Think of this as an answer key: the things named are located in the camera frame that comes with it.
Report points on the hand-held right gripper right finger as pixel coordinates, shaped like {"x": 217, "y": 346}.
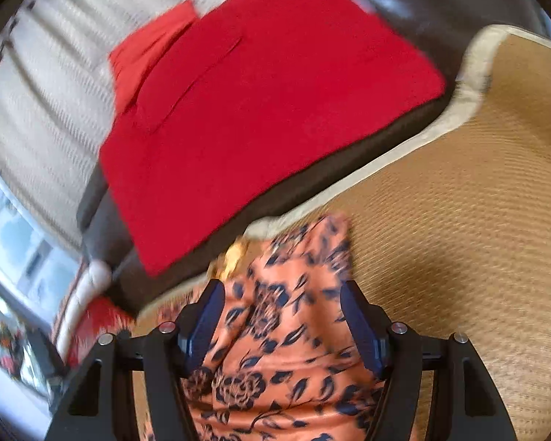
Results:
{"x": 362, "y": 330}

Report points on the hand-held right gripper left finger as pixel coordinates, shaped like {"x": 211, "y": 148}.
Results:
{"x": 205, "y": 328}

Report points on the orange floral cloth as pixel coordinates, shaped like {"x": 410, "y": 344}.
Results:
{"x": 280, "y": 353}

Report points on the red patterned cushion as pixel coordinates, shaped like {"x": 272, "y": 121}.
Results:
{"x": 102, "y": 318}

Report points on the folded floral quilt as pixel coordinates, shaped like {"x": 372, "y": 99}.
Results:
{"x": 82, "y": 294}

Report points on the woven bamboo mat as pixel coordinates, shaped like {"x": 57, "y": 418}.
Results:
{"x": 463, "y": 239}

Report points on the brown leather sofa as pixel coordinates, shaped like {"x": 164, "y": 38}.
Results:
{"x": 110, "y": 229}

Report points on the red blanket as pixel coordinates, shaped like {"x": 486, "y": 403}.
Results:
{"x": 266, "y": 124}

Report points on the beige dotted curtain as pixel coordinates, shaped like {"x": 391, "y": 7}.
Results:
{"x": 50, "y": 101}

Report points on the red pillow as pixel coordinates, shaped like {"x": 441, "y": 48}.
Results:
{"x": 142, "y": 55}

